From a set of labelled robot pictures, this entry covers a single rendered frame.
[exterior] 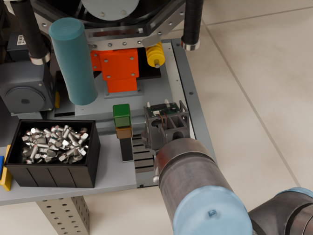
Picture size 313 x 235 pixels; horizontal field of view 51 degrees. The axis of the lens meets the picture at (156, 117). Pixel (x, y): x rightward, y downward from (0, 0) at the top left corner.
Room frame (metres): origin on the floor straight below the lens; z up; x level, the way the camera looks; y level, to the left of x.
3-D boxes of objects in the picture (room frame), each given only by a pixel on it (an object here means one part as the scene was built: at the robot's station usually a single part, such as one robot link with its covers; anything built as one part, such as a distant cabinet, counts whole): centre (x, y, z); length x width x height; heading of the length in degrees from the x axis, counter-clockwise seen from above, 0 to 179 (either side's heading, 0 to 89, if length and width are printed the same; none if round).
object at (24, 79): (1.01, 0.51, 0.26); 0.42 x 0.18 x 0.35; 8
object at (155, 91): (0.98, 0.15, 0.32); 0.40 x 0.30 x 0.28; 98
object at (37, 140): (0.46, 0.26, 0.51); 0.20 x 0.14 x 0.13; 89
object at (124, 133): (0.48, 0.08, 0.59); 0.04 x 0.04 x 0.04; 8
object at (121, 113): (0.48, 0.08, 0.64); 0.04 x 0.04 x 0.04; 8
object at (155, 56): (0.93, 0.02, 0.51); 0.29 x 0.06 x 0.06; 8
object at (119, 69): (0.85, 0.13, 0.48); 0.16 x 0.12 x 0.17; 8
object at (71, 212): (0.45, 0.31, 0.21); 0.10 x 0.10 x 0.42; 8
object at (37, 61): (0.56, 0.26, 0.83); 0.04 x 0.04 x 0.16
